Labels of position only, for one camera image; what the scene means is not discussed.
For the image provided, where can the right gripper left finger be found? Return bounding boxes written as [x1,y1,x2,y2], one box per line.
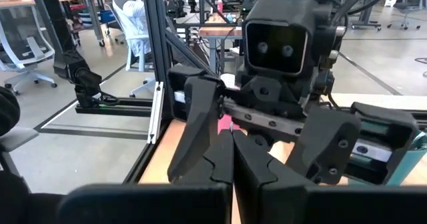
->
[56,129,234,224]

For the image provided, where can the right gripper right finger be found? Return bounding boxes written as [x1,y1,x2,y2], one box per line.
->
[233,130,427,224]

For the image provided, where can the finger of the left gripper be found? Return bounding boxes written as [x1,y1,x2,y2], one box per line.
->
[167,76,224,183]
[285,105,363,185]

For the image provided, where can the person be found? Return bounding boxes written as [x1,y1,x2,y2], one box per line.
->
[111,0,159,65]

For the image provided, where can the black grey office chair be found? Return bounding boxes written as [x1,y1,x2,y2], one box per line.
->
[0,85,40,185]

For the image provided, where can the white mesh office chair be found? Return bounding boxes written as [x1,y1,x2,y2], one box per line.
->
[0,5,58,95]

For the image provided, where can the white frame bracket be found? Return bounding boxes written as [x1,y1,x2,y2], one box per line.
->
[146,80,165,145]

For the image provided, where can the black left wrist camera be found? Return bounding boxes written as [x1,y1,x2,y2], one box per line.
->
[244,18,310,77]

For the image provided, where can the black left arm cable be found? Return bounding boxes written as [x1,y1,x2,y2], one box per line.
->
[333,0,398,17]

